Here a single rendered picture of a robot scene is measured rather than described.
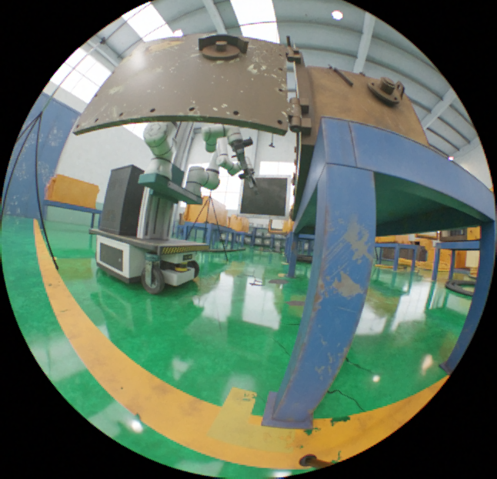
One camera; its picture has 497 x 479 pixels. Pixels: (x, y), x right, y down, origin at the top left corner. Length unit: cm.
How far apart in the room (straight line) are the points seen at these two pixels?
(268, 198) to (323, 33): 833
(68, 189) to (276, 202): 464
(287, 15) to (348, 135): 851
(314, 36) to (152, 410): 946
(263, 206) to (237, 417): 186
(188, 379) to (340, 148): 63
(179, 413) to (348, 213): 52
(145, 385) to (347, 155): 66
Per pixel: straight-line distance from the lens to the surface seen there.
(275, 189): 195
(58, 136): 899
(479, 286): 78
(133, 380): 54
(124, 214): 127
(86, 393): 54
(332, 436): 49
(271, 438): 45
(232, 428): 45
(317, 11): 878
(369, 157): 28
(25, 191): 850
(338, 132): 29
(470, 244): 300
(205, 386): 52
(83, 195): 489
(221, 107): 40
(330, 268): 22
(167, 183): 106
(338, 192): 23
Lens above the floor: 42
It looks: 3 degrees up
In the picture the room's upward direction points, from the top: 7 degrees clockwise
